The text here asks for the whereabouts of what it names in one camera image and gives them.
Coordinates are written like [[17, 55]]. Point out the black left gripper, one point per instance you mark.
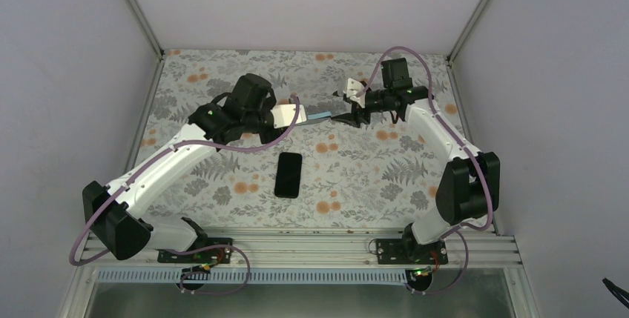
[[263, 138]]

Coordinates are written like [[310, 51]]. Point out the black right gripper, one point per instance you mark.
[[351, 118]]

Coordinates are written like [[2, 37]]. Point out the light blue phone case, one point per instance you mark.
[[319, 117]]

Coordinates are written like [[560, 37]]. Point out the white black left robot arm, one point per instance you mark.
[[114, 211]]

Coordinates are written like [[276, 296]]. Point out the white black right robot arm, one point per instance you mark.
[[468, 192]]

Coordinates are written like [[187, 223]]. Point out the black phone on mat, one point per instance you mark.
[[288, 175]]

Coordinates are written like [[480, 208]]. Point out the floral patterned table mat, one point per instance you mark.
[[381, 175]]

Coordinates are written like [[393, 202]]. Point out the black object at corner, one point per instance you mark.
[[619, 293]]

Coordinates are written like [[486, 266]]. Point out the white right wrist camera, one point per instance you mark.
[[356, 92]]

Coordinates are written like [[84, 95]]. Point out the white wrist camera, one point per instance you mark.
[[284, 115], [356, 92]]

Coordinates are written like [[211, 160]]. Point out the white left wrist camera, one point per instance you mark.
[[284, 115]]

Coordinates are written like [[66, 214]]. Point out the aluminium frame post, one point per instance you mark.
[[145, 27], [468, 29]]

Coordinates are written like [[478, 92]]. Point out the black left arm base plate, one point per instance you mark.
[[207, 251]]

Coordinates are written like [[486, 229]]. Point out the aluminium mounting rail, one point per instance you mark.
[[353, 249]]

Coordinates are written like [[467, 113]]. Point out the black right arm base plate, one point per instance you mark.
[[393, 253]]

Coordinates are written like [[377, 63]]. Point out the slotted grey cable duct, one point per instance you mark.
[[265, 276]]

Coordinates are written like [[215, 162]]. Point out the right aluminium frame post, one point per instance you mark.
[[468, 29]]

